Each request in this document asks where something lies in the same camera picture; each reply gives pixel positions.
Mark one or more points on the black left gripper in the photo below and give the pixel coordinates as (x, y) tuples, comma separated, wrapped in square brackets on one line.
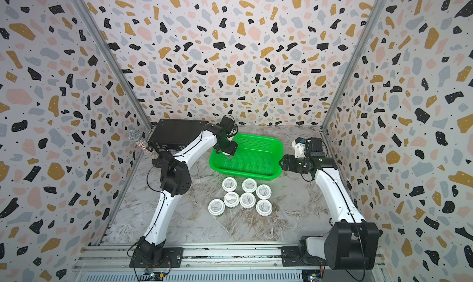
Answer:
[(232, 149)]

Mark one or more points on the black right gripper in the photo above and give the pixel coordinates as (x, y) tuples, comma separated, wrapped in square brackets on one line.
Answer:
[(288, 163)]

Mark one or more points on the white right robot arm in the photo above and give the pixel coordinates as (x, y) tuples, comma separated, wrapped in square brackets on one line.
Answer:
[(352, 242)]

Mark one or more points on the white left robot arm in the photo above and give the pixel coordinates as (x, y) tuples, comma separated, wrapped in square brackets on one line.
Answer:
[(175, 181)]

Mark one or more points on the green plastic basket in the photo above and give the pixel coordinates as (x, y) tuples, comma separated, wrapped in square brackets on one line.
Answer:
[(256, 157)]

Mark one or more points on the black ribbed hard case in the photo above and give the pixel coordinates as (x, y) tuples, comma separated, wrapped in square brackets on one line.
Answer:
[(175, 134)]

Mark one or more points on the black microphone stand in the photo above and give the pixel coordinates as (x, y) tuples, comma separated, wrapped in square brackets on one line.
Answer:
[(156, 153)]

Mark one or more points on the rhinestone silver microphone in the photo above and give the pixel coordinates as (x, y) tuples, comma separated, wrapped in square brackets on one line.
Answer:
[(136, 137)]

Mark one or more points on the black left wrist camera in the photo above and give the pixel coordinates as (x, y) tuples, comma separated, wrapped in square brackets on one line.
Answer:
[(229, 125)]

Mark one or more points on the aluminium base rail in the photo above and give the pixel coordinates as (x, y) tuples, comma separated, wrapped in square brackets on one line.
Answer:
[(222, 262)]

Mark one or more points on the aluminium corner post right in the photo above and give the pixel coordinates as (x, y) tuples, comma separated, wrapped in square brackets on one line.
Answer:
[(360, 47)]

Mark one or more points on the aluminium corner post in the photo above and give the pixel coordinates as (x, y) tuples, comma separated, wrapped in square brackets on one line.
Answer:
[(101, 43), (360, 47)]

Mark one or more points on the aluminium corner post left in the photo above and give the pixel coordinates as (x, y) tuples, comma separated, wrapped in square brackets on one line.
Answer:
[(101, 43)]

